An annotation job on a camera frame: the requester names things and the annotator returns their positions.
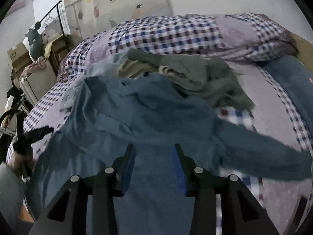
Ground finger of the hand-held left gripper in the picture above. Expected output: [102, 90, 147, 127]
[23, 126, 55, 144]

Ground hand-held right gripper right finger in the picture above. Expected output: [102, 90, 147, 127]
[172, 143, 280, 235]

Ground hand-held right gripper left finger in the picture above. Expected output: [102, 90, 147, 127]
[28, 143, 137, 235]

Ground blue long-sleeved shirt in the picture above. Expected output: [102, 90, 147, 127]
[26, 75, 313, 235]

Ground black clothes rack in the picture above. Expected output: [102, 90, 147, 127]
[39, 0, 81, 38]

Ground white cabinet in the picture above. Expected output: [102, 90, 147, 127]
[20, 62, 59, 106]

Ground pink cloth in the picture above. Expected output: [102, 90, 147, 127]
[20, 56, 50, 79]

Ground cardboard box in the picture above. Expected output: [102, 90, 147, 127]
[7, 42, 33, 72]

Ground wooden cabinet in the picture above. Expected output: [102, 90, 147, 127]
[49, 35, 79, 79]

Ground yellow cloth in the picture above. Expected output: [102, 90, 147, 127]
[44, 35, 64, 57]

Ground light grey-blue elastic shorts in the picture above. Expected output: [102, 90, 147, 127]
[61, 51, 130, 114]

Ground green plush toy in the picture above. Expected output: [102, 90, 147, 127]
[24, 22, 43, 59]

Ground dark green t-shirt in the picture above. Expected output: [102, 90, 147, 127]
[127, 48, 256, 112]

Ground white soft toy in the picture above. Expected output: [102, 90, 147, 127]
[41, 28, 60, 42]

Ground beige cloth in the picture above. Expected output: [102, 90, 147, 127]
[117, 60, 186, 82]

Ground checkered bed sheet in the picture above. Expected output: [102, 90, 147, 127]
[6, 38, 313, 235]

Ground checkered quilt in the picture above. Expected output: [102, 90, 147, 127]
[57, 12, 299, 81]

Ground blue plush blanket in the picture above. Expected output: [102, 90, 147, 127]
[263, 55, 313, 137]

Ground pineapple print curtain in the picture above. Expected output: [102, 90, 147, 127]
[61, 0, 174, 40]

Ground wooden bed frame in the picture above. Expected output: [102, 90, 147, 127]
[292, 33, 313, 65]

